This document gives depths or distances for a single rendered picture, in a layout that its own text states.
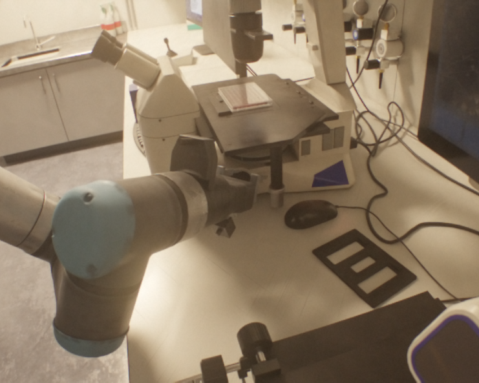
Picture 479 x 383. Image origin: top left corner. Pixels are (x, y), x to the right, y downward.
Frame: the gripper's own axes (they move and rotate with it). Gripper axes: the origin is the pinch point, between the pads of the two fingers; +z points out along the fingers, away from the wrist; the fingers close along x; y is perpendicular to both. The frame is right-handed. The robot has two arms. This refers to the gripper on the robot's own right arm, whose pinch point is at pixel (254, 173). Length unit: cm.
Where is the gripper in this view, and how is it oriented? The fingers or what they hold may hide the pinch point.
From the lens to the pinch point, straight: 65.1
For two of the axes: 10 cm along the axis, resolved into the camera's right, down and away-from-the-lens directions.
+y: -1.4, 9.6, 2.2
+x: 8.6, 2.3, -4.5
